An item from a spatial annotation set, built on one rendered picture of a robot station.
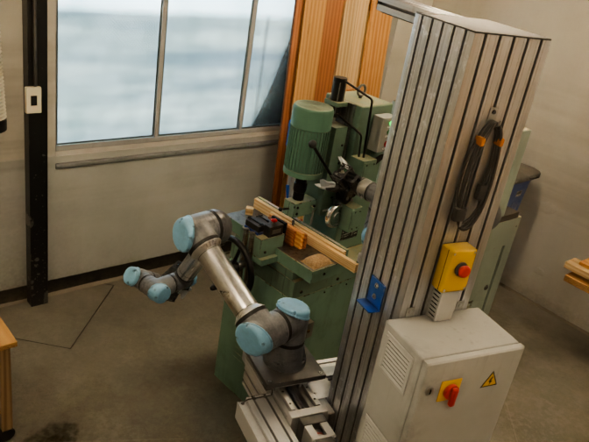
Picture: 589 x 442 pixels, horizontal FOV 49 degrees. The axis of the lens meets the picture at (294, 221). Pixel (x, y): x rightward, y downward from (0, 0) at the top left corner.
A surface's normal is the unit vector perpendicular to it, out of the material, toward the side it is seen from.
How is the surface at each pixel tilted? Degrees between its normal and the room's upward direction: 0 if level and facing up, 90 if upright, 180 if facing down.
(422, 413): 90
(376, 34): 86
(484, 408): 92
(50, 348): 0
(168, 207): 90
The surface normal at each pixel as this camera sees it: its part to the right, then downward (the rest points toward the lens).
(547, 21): -0.76, 0.16
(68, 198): 0.63, 0.42
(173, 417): 0.16, -0.89
